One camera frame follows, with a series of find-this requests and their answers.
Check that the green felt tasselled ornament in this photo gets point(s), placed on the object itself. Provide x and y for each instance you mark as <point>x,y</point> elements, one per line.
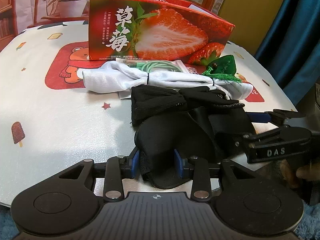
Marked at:
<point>223,68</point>

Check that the cartoon printed tablecloth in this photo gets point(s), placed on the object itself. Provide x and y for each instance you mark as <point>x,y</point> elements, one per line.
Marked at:
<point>48,125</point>

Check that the red strawberry cardboard box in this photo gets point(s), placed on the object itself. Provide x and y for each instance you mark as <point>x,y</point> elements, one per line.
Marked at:
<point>155,30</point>

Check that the black knitted gloves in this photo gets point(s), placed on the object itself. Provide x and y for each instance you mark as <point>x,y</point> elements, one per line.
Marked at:
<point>148,101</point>

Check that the person's right hand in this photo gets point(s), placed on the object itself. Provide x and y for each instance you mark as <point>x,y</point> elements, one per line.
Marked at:
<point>308,173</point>

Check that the teal blue curtain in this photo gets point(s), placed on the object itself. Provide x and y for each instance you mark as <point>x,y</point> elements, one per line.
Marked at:
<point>290,49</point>

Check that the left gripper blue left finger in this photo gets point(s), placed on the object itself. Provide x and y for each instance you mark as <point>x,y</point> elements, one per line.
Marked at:
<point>119,168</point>

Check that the white cloth bundle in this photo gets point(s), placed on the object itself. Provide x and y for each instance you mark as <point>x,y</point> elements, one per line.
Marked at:
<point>113,77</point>

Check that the mint green cable pack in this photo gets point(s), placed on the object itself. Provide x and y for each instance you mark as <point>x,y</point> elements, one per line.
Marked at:
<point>155,65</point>

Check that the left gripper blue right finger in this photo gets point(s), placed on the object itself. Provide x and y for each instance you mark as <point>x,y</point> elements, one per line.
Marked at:
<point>197,170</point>

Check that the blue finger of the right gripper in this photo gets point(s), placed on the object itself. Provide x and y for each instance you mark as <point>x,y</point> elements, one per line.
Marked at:
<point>281,139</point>
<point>278,117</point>

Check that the black fabric pouch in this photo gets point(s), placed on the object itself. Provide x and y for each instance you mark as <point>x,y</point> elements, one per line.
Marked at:
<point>165,140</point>

